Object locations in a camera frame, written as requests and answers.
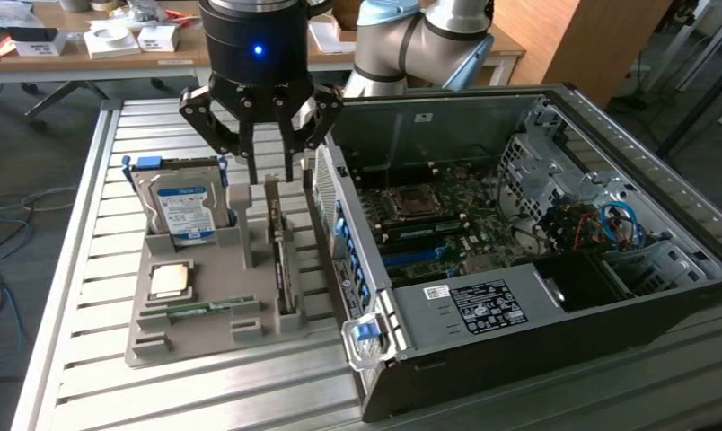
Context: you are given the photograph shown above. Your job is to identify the black graphics card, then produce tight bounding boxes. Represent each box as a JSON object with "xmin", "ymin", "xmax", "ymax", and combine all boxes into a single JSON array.
[{"xmin": 263, "ymin": 174, "xmax": 300, "ymax": 316}]

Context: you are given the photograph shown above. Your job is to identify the blue case latch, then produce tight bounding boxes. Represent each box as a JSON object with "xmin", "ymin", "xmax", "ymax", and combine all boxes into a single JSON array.
[{"xmin": 350, "ymin": 321, "xmax": 379, "ymax": 345}]

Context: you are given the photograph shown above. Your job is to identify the white carton with label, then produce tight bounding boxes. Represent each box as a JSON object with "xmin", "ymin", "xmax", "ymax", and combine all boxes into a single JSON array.
[{"xmin": 136, "ymin": 24, "xmax": 182, "ymax": 53}]

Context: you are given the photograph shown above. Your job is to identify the white box with black lid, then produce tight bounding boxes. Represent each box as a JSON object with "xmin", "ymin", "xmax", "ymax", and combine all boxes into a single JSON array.
[{"xmin": 6, "ymin": 26, "xmax": 68, "ymax": 57}]

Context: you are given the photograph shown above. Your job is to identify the wooden cabinet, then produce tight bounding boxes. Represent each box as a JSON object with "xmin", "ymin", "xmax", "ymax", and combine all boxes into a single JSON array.
[{"xmin": 491, "ymin": 0, "xmax": 678, "ymax": 109}]

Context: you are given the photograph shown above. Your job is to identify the green RAM stick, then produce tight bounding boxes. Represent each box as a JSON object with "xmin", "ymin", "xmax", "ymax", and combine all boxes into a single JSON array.
[{"xmin": 140, "ymin": 294, "xmax": 258, "ymax": 318}]

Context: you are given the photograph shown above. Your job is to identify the blue wire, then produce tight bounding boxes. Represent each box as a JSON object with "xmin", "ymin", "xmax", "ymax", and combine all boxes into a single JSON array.
[{"xmin": 598, "ymin": 201, "xmax": 647, "ymax": 252}]

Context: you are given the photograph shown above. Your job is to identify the grey parts rack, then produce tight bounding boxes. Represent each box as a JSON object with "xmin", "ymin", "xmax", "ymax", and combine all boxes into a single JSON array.
[{"xmin": 124, "ymin": 182, "xmax": 312, "ymax": 369}]

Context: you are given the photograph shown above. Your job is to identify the white floor cable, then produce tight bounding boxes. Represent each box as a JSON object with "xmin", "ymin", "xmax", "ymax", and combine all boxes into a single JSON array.
[{"xmin": 0, "ymin": 186, "xmax": 79, "ymax": 215}]

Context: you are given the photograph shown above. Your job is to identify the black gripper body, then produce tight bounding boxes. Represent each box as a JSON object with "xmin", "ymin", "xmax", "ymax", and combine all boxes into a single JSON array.
[{"xmin": 196, "ymin": 0, "xmax": 315, "ymax": 123}]

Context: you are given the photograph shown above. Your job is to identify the dark metal frame leg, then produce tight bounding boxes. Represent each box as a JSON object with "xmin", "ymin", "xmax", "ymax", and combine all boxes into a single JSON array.
[{"xmin": 656, "ymin": 8, "xmax": 722, "ymax": 158}]

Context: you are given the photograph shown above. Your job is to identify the white tape roll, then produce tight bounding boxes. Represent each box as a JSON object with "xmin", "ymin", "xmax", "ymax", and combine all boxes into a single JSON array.
[{"xmin": 91, "ymin": 25, "xmax": 131, "ymax": 45}]

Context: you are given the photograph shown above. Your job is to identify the black installed RAM stick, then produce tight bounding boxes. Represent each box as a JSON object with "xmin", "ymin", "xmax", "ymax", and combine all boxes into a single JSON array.
[{"xmin": 384, "ymin": 217, "xmax": 462, "ymax": 242}]

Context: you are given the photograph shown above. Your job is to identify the white paper sheets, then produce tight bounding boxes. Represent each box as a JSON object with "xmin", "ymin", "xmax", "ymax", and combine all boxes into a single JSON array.
[{"xmin": 310, "ymin": 21, "xmax": 358, "ymax": 55}]

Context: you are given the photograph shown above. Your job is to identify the blue floor cable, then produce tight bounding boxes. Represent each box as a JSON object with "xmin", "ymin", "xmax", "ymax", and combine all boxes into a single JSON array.
[{"xmin": 0, "ymin": 210, "xmax": 36, "ymax": 385}]

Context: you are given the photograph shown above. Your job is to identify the blue expansion slot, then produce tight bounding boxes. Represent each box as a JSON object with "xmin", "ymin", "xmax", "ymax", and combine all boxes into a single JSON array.
[{"xmin": 383, "ymin": 246, "xmax": 450, "ymax": 268}]

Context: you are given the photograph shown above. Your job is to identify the white flat box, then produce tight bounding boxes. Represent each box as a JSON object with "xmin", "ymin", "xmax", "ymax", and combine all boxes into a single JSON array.
[{"xmin": 83, "ymin": 31, "xmax": 142, "ymax": 60}]

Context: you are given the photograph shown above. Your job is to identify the black open PC case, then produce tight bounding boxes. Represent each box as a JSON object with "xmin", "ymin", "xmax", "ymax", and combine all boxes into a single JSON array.
[{"xmin": 300, "ymin": 82, "xmax": 722, "ymax": 423}]

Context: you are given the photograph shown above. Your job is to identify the green motherboard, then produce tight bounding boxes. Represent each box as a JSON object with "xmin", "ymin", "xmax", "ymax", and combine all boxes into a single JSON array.
[{"xmin": 360, "ymin": 163, "xmax": 534, "ymax": 288}]

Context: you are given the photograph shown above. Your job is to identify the brown cardboard box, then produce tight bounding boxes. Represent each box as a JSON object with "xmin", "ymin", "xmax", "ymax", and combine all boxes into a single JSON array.
[{"xmin": 334, "ymin": 0, "xmax": 366, "ymax": 31}]

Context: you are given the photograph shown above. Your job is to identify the silver CPU chip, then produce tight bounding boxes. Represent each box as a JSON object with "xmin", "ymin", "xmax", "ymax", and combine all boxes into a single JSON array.
[{"xmin": 148, "ymin": 263, "xmax": 192, "ymax": 300}]

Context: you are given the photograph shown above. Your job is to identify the grey power supply unit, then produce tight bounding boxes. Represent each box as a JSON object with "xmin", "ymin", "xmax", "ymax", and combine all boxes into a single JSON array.
[{"xmin": 390, "ymin": 265, "xmax": 563, "ymax": 352}]

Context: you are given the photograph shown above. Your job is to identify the black and red wire bundle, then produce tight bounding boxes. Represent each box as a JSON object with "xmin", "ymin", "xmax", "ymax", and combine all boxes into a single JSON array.
[{"xmin": 539, "ymin": 202, "xmax": 606, "ymax": 252}]

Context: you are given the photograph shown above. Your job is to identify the silver disk bay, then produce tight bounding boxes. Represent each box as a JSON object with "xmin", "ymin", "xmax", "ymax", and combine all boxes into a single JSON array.
[{"xmin": 599, "ymin": 240, "xmax": 719, "ymax": 300}]

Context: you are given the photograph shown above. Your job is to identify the wooden desk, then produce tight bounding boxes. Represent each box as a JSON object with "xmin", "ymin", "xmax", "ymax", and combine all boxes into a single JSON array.
[
  {"xmin": 196, "ymin": 0, "xmax": 527, "ymax": 98},
  {"xmin": 0, "ymin": 0, "xmax": 203, "ymax": 86}
]

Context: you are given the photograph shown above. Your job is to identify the CPU socket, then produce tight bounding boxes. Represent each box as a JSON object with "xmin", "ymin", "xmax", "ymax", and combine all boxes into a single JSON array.
[{"xmin": 382, "ymin": 186, "xmax": 440, "ymax": 221}]

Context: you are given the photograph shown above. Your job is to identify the hard disk with blue caddy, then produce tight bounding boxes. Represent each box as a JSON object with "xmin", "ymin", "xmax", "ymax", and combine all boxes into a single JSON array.
[{"xmin": 120, "ymin": 151, "xmax": 238, "ymax": 246}]

